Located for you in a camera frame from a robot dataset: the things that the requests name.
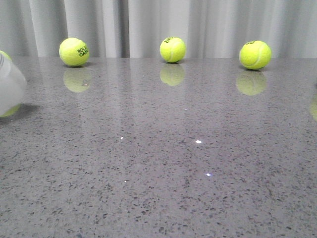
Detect white blue tennis ball can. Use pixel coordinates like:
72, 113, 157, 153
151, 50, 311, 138
0, 54, 27, 115

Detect centre yellow tennis ball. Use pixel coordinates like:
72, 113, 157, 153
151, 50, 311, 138
159, 37, 186, 63

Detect Roland Garros yellow tennis ball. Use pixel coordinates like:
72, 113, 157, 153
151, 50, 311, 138
59, 38, 89, 67

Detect right yellow tennis ball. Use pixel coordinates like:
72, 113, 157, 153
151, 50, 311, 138
239, 41, 271, 70

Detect far-left yellow tennis ball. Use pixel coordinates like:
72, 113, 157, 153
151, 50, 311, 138
0, 51, 20, 118

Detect grey pleated curtain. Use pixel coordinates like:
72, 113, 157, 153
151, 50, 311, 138
0, 0, 317, 58

